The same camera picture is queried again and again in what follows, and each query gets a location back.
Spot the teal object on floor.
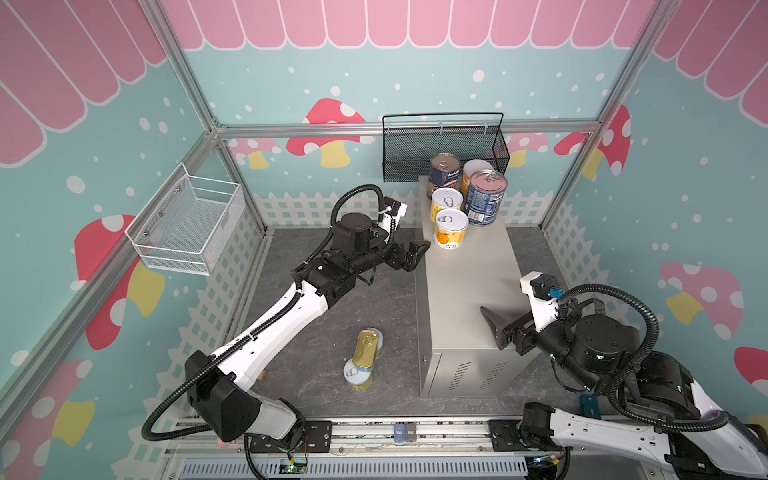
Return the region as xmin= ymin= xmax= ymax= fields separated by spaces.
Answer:
xmin=579 ymin=394 xmax=602 ymax=420

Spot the orange green plastic-lid can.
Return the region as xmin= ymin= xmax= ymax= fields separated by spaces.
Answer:
xmin=460 ymin=159 xmax=494 ymax=196

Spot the dark blue red label can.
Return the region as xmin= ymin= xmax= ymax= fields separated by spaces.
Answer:
xmin=427 ymin=153 xmax=461 ymax=199

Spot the blue label tin can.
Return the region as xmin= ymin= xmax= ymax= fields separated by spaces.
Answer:
xmin=465 ymin=169 xmax=508 ymax=227

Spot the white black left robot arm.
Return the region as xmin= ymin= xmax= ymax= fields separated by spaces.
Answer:
xmin=180 ymin=210 xmax=431 ymax=447

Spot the grey metal cabinet counter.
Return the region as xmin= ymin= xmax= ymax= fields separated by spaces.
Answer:
xmin=413 ymin=175 xmax=547 ymax=398

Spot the black wire mesh basket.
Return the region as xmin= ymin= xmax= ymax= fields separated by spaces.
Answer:
xmin=382 ymin=112 xmax=511 ymax=183

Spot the white wire mesh basket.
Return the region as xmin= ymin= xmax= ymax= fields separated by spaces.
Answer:
xmin=125 ymin=164 xmax=245 ymax=276

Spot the green can white lid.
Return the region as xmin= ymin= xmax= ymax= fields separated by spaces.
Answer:
xmin=367 ymin=327 xmax=384 ymax=360

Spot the white slotted cable duct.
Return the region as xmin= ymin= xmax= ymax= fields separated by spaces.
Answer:
xmin=176 ymin=458 xmax=529 ymax=480

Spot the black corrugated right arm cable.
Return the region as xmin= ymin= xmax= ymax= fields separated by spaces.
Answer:
xmin=554 ymin=283 xmax=733 ymax=433

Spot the small blue device on rail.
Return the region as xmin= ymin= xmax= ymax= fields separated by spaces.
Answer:
xmin=393 ymin=422 xmax=418 ymax=446

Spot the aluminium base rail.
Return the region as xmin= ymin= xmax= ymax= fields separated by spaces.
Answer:
xmin=167 ymin=415 xmax=637 ymax=460

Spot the gold rectangular spam tin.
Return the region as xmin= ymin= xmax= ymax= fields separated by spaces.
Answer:
xmin=352 ymin=329 xmax=376 ymax=369

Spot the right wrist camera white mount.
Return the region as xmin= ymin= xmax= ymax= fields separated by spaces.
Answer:
xmin=520 ymin=271 xmax=564 ymax=333

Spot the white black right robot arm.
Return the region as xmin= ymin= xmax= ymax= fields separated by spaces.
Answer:
xmin=480 ymin=284 xmax=767 ymax=479

